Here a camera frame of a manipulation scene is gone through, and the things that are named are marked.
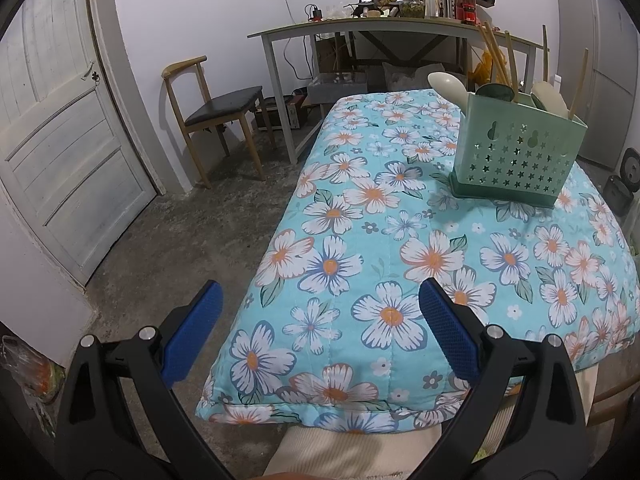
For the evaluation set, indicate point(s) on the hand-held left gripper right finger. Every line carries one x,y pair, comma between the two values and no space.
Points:
447,330

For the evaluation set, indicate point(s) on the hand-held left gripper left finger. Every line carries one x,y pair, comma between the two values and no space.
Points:
195,330

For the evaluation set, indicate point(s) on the green plastic utensil holder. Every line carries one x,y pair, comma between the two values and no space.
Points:
515,160

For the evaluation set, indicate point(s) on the cream spoon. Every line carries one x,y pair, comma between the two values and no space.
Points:
445,85

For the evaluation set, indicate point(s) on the floral blue blanket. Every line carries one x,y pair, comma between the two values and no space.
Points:
390,240

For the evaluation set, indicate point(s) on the clear plastic bag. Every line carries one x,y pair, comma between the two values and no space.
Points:
35,375

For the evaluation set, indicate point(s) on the black rice cooker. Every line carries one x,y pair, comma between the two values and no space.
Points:
622,190

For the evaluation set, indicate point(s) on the wooden chair dark seat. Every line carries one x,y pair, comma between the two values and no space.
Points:
222,105

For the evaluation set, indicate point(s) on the dark box appliance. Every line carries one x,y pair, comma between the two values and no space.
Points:
280,112

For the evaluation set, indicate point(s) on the white wooden door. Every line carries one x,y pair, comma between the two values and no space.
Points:
65,135

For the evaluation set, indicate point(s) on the green plastic spoon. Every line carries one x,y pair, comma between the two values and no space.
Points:
495,92

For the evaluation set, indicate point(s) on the grey sack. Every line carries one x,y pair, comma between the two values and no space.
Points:
410,75

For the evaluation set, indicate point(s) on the grey storage box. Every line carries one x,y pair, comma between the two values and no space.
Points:
337,90

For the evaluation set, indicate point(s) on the yellow plastic bag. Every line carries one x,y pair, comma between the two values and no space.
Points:
487,67

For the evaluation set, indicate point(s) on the brown cardboard box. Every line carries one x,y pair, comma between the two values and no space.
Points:
331,55

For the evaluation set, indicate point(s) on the grey refrigerator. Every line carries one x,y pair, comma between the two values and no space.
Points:
600,60

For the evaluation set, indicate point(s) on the glass jar green contents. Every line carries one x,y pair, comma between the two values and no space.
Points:
412,8

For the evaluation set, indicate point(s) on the red cooking oil bottle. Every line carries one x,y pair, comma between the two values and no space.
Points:
465,5

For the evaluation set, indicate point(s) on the black charger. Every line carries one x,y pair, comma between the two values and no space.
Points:
315,14

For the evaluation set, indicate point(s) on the wooden table grey frame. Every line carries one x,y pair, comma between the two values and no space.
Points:
350,25

